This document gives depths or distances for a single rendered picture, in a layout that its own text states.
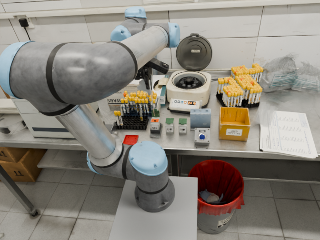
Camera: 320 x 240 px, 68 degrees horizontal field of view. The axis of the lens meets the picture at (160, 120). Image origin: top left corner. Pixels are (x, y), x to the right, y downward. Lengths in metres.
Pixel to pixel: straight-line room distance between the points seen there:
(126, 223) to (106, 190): 1.26
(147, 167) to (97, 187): 1.47
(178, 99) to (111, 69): 0.91
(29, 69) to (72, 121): 0.17
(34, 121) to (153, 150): 0.74
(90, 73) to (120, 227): 0.60
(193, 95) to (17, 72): 0.95
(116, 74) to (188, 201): 0.59
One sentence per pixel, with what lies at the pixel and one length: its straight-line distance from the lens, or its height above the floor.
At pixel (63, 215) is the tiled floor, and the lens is 2.14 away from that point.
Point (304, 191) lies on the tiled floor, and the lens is 2.23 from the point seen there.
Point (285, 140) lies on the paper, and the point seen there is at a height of 0.89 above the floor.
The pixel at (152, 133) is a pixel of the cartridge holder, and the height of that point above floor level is 0.89.
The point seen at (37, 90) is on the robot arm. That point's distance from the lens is 0.49.
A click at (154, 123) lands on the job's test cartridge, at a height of 0.94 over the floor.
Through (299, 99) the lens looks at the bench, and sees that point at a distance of 1.54.
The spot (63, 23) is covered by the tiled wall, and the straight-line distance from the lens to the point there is 1.73.
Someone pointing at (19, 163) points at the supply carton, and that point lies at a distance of 2.31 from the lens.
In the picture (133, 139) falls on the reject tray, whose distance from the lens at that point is 1.19.
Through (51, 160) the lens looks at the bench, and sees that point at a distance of 2.17.
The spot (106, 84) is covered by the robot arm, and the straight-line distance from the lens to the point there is 0.44.
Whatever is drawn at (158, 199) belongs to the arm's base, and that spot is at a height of 0.97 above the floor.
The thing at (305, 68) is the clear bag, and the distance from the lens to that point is 1.62.
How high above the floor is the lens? 1.70
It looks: 40 degrees down
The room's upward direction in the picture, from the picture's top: 6 degrees counter-clockwise
